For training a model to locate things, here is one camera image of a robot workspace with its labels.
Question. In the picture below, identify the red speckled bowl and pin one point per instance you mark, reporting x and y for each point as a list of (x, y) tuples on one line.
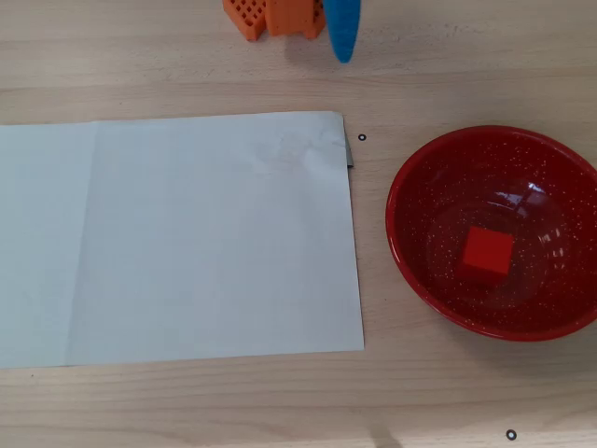
[(550, 289)]

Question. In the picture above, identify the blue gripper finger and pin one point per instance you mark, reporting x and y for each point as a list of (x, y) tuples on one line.
[(343, 28)]

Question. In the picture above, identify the red cube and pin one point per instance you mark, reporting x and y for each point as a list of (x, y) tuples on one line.
[(487, 254)]

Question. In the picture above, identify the orange robot base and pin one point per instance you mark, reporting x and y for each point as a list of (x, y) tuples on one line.
[(289, 18)]

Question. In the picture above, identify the white paper sheet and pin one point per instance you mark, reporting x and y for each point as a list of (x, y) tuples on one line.
[(210, 242)]

